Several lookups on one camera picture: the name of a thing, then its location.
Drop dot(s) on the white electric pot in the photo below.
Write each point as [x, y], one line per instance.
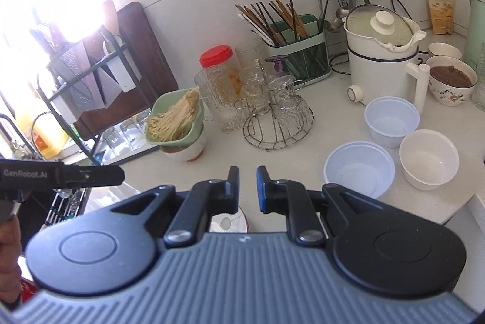
[379, 74]

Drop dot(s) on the small white bowl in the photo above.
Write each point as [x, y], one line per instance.
[444, 51]

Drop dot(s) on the translucent white plastic bowl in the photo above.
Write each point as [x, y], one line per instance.
[358, 172]
[392, 123]

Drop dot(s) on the upturned clear glass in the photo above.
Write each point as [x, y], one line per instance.
[143, 121]
[129, 132]
[111, 140]

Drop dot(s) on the clear jar with red lid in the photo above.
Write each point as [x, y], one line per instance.
[216, 57]

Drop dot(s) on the textured glass mug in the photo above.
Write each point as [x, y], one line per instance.
[219, 104]

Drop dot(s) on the thin curved faucet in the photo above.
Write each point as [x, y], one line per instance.
[34, 127]

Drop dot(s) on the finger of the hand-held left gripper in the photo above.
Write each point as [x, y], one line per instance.
[94, 176]

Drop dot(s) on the yellow packet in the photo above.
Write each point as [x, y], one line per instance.
[441, 13]

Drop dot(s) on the bundle of chopsticks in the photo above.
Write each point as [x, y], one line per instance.
[280, 21]

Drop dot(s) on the black sink drain rack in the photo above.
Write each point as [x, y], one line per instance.
[66, 206]

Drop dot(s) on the patterned bowl with brown food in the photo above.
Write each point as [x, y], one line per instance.
[451, 96]

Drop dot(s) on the yellow detergent bottle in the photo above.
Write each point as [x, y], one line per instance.
[47, 144]

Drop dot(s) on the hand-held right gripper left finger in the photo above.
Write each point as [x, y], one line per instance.
[229, 195]

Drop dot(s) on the white ceramic bowl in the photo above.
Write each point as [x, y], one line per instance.
[428, 161]

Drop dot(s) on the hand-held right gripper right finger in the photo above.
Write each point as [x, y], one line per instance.
[262, 191]

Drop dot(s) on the green bowl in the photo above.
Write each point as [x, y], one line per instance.
[166, 100]

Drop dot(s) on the white tray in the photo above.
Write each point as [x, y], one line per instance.
[113, 155]

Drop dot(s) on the brown cutting board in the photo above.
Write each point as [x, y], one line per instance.
[144, 43]

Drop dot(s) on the white leaf-pattern plate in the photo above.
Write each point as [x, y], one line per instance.
[227, 223]

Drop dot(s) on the green chopstick holder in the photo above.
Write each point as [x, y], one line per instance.
[303, 62]

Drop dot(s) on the pale dry noodles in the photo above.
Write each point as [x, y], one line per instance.
[172, 123]

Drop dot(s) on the purple glass goblet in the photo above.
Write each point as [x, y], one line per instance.
[276, 63]

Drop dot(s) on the pale green kettle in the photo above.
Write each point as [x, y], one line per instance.
[475, 28]

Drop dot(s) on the clear glass cup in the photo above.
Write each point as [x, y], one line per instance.
[283, 91]
[299, 117]
[253, 89]

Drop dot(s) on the white cutlery holder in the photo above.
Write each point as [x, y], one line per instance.
[116, 76]
[66, 102]

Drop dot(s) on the grey textured board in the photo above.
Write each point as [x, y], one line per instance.
[77, 74]

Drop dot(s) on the metal ladle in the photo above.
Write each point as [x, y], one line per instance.
[333, 24]

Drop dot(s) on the white bowl with red foot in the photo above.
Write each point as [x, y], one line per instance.
[189, 151]

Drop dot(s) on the person's left hand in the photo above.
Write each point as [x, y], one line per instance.
[8, 263]

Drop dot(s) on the black dish rack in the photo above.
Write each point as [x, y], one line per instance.
[67, 125]

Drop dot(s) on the tall clear glass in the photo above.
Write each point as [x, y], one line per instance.
[248, 55]

